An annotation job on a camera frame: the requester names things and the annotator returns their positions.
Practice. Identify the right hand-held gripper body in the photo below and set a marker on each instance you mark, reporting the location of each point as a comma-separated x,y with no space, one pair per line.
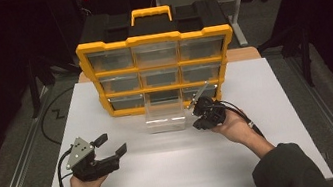
214,113

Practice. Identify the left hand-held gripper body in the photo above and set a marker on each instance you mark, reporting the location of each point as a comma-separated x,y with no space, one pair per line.
79,153

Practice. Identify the clear plastic drawer bin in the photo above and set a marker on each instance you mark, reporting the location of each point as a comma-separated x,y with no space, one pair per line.
166,122

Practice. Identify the yellow black drawer organizer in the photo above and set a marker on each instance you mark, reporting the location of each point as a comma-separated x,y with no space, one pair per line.
150,28

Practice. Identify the person's right hand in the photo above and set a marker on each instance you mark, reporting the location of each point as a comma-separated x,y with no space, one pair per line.
235,126

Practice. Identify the white board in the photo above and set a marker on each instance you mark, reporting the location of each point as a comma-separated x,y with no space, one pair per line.
173,173

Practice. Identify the black metal stand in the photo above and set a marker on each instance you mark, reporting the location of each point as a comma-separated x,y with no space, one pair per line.
307,61
34,94

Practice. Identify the grid of clear drawers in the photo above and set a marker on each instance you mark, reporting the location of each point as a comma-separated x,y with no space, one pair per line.
112,61

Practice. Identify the white desk frame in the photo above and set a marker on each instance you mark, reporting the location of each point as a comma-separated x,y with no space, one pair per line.
241,36

